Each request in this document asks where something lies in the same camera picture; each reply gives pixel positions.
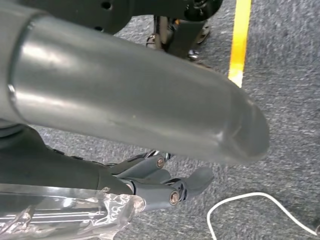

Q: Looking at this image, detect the black robot leg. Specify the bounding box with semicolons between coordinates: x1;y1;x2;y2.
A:
14;0;223;62

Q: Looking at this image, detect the clear crinkled plastic film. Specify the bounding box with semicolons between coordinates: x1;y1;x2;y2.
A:
0;183;146;240

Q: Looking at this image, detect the yellow floor tape square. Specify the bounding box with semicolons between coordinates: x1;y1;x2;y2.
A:
228;0;252;89

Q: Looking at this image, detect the white power strip cable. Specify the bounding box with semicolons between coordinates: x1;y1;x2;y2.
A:
207;192;318;240

